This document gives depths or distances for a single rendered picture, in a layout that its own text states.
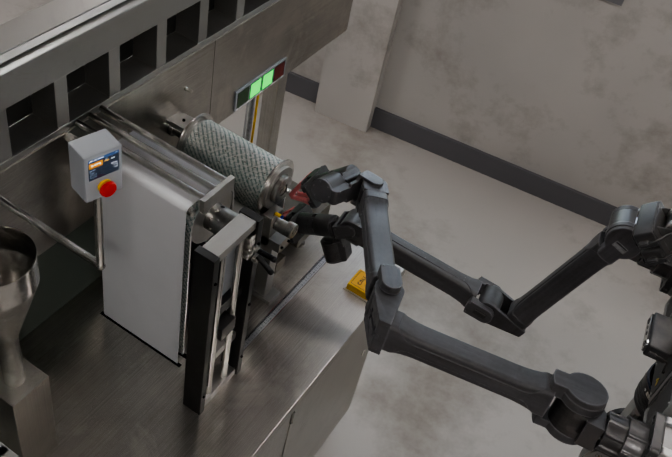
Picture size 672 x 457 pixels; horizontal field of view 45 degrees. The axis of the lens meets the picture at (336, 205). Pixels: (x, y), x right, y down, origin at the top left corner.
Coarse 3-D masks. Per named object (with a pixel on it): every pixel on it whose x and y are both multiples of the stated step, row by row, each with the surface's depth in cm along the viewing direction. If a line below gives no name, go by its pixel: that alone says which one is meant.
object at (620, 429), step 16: (608, 416) 139; (656, 416) 135; (608, 432) 135; (624, 432) 135; (640, 432) 134; (656, 432) 133; (608, 448) 136; (624, 448) 134; (640, 448) 133; (656, 448) 130
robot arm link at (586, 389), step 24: (384, 312) 144; (384, 336) 143; (408, 336) 142; (432, 336) 143; (432, 360) 142; (456, 360) 141; (480, 360) 141; (504, 360) 143; (480, 384) 142; (504, 384) 140; (528, 384) 139; (552, 384) 138; (576, 384) 139; (600, 384) 140; (528, 408) 141; (576, 408) 136; (600, 408) 136; (552, 432) 141
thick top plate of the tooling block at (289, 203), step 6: (294, 186) 231; (288, 198) 227; (288, 204) 225; (294, 204) 226; (324, 204) 228; (330, 204) 229; (312, 210) 225; (318, 210) 226; (324, 210) 227; (300, 240) 221; (294, 246) 222
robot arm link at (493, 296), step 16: (624, 208) 174; (624, 224) 168; (592, 240) 178; (608, 240) 170; (624, 240) 169; (576, 256) 180; (592, 256) 176; (608, 256) 172; (624, 256) 171; (560, 272) 182; (576, 272) 180; (592, 272) 178; (496, 288) 197; (544, 288) 185; (560, 288) 183; (496, 304) 193; (512, 304) 195; (528, 304) 189; (544, 304) 187; (496, 320) 193; (512, 320) 192; (528, 320) 191
